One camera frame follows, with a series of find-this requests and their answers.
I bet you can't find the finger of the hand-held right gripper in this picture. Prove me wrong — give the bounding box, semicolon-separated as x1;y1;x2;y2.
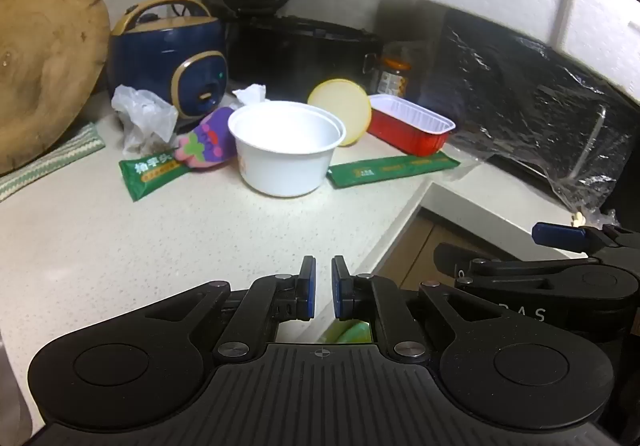
434;242;596;291
531;222;640;254

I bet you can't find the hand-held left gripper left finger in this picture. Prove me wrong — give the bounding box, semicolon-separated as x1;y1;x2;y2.
132;255;317;364

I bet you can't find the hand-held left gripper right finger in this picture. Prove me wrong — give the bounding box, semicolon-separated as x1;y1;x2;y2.
331;255;506;363

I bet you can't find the dark green slim packet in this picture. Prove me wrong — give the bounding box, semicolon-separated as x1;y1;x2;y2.
326;150;462;189

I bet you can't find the white plastic bowl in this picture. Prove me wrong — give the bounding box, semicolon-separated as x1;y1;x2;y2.
227;100;347;198

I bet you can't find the yellow round lid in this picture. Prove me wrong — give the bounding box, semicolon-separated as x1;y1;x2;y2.
307;79;373;148

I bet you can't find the green packet white lettering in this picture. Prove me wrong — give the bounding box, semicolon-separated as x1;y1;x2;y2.
118;149;193;203

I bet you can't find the beige cabinet door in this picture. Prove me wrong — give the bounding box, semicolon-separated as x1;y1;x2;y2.
375;209;501;292

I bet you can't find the red plastic food tray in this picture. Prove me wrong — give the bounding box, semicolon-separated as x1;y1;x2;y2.
367;94;457;157

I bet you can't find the purple pink plush item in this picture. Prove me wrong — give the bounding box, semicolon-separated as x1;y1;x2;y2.
174;106;240;174

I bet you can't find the glass jar orange lid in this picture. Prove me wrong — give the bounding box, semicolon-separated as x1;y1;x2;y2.
372;41;421;100

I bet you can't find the white tissue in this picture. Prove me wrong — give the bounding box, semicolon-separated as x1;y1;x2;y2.
231;83;271;107

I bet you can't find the crumpled white plastic bag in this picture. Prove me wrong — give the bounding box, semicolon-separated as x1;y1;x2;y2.
111;84;180;157

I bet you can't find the black air fryer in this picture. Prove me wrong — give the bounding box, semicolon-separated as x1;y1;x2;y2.
227;14;381;92

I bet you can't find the blue rice cooker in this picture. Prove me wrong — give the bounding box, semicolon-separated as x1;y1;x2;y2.
107;0;230;122

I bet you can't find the green striped cloth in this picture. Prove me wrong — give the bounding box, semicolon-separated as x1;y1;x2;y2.
0;121;107;203

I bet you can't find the round wooden cutting board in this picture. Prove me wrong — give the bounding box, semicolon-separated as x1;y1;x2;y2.
0;0;112;176

